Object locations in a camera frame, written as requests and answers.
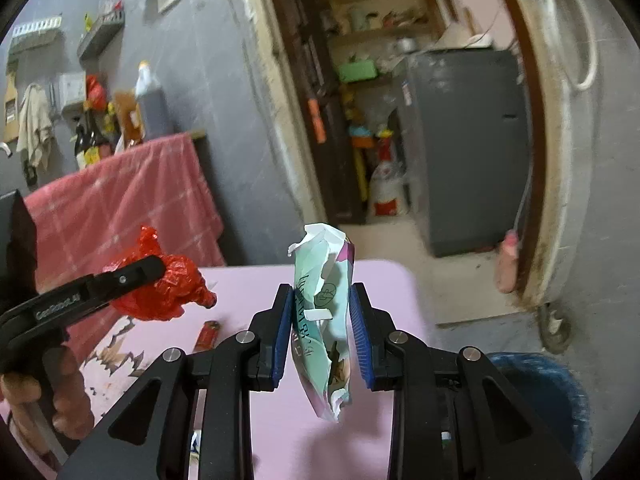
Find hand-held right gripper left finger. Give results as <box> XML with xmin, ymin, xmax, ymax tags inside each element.
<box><xmin>57</xmin><ymin>283</ymin><xmax>294</xmax><ymax>480</ymax></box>

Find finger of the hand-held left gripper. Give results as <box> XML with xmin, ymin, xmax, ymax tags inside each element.
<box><xmin>82</xmin><ymin>255</ymin><xmax>167</xmax><ymax>311</ymax></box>

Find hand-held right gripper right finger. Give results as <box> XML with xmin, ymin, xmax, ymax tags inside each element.
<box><xmin>349</xmin><ymin>283</ymin><xmax>583</xmax><ymax>480</ymax></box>

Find green snack packet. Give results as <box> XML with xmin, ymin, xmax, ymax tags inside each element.
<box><xmin>287</xmin><ymin>222</ymin><xmax>357</xmax><ymax>423</ymax></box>

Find red plastic bag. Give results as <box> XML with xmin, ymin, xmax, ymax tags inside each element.
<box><xmin>102</xmin><ymin>226</ymin><xmax>218</xmax><ymax>322</ymax></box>

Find blue trash bin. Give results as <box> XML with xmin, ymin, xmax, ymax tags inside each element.
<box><xmin>487</xmin><ymin>352</ymin><xmax>594</xmax><ymax>480</ymax></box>

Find person's left hand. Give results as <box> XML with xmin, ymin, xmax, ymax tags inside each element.
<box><xmin>0</xmin><ymin>345</ymin><xmax>96</xmax><ymax>442</ymax></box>

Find red lighter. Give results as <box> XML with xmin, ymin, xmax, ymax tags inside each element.
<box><xmin>195</xmin><ymin>321</ymin><xmax>221</xmax><ymax>353</ymax></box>

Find red checked cloth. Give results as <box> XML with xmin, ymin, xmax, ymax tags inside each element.
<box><xmin>22</xmin><ymin>132</ymin><xmax>224</xmax><ymax>343</ymax></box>

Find cluster of sauce bottles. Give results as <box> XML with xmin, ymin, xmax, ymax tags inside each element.
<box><xmin>74</xmin><ymin>109</ymin><xmax>122</xmax><ymax>171</ymax></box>

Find brown paper packet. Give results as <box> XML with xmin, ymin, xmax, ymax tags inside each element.
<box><xmin>112</xmin><ymin>91</ymin><xmax>146</xmax><ymax>148</ymax></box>

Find white red sack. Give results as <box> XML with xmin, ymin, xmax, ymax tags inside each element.
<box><xmin>369</xmin><ymin>160</ymin><xmax>408</xmax><ymax>217</ymax></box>

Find pink bottle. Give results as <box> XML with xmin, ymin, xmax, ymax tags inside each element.
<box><xmin>495</xmin><ymin>230</ymin><xmax>522</xmax><ymax>293</ymax></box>

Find large dark sauce jug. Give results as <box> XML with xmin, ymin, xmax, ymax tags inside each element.
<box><xmin>135</xmin><ymin>61</ymin><xmax>173</xmax><ymax>141</ymax></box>

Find white hanging towel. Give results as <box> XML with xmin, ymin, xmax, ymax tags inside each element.
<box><xmin>16</xmin><ymin>83</ymin><xmax>53</xmax><ymax>171</ymax></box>

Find small red hanging bag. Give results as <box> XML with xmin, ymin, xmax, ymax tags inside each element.
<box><xmin>85</xmin><ymin>75</ymin><xmax>108</xmax><ymax>109</ymax></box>

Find grey refrigerator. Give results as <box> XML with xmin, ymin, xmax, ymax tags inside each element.
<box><xmin>400</xmin><ymin>49</ymin><xmax>531</xmax><ymax>258</ymax></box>

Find green plastic box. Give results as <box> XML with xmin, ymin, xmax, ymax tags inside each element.
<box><xmin>339</xmin><ymin>60</ymin><xmax>377</xmax><ymax>83</ymax></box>

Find wooden pantry shelf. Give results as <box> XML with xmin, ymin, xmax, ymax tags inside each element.
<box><xmin>320</xmin><ymin>0</ymin><xmax>441</xmax><ymax>57</ymax></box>

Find white wall box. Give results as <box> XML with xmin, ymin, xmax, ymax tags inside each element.
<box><xmin>57</xmin><ymin>72</ymin><xmax>87</xmax><ymax>111</ymax></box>

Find metal wall shelf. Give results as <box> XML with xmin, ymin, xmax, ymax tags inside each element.
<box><xmin>77</xmin><ymin>2</ymin><xmax>126</xmax><ymax>59</ymax></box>

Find metal wall rack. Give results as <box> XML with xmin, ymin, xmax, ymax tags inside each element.
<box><xmin>10</xmin><ymin>16</ymin><xmax>65</xmax><ymax>52</ymax></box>

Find white hose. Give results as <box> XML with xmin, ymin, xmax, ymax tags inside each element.
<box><xmin>545</xmin><ymin>0</ymin><xmax>599</xmax><ymax>92</ymax></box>

